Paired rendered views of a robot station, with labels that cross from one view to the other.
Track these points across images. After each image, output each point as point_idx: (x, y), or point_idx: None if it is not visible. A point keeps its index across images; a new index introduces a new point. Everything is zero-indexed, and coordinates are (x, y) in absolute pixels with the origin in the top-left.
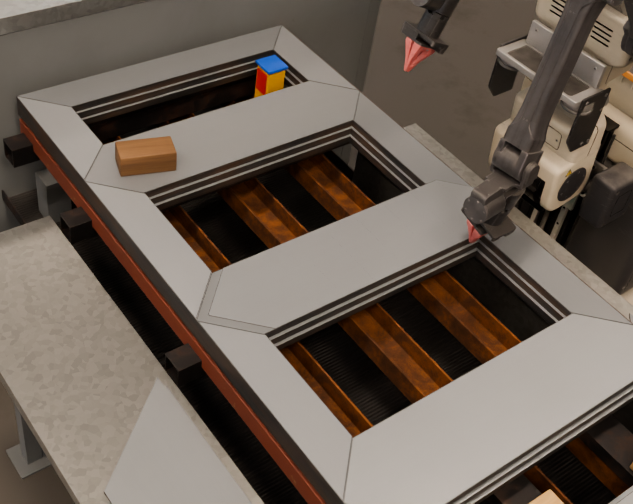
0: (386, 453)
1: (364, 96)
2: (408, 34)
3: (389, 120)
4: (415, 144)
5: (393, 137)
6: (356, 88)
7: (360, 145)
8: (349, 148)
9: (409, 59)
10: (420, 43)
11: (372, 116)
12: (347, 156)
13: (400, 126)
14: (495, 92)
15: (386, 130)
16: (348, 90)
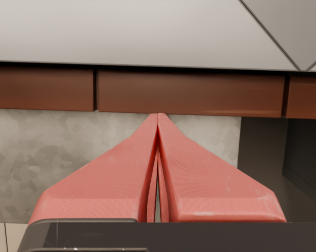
0: None
1: (270, 65)
2: (290, 248)
3: (139, 52)
4: (11, 42)
5: (67, 4)
6: (315, 71)
7: None
8: None
9: (141, 134)
10: (27, 245)
11: (180, 17)
12: None
13: (100, 62)
14: None
15: (104, 8)
16: None
